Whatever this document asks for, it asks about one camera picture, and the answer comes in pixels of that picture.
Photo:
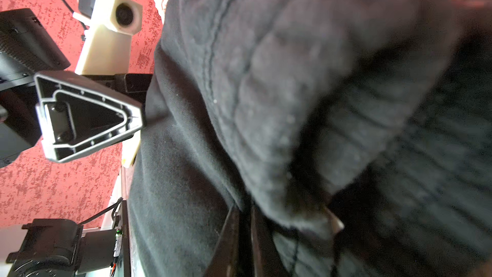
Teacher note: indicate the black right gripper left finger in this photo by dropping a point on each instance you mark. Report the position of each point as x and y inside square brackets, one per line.
[225, 259]

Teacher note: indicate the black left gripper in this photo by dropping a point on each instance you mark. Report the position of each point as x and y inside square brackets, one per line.
[72, 115]

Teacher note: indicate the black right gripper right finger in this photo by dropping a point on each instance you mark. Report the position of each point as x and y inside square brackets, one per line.
[265, 257]

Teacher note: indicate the black shorts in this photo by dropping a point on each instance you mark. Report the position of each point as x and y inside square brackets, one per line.
[359, 129]

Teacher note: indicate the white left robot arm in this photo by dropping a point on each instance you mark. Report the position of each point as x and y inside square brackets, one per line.
[27, 48]

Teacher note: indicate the cream calculator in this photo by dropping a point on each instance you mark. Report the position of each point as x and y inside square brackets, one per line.
[130, 149]

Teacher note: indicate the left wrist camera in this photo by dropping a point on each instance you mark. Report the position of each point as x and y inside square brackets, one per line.
[111, 26]

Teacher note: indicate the aluminium front rail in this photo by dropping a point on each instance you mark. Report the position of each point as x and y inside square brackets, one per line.
[98, 246]

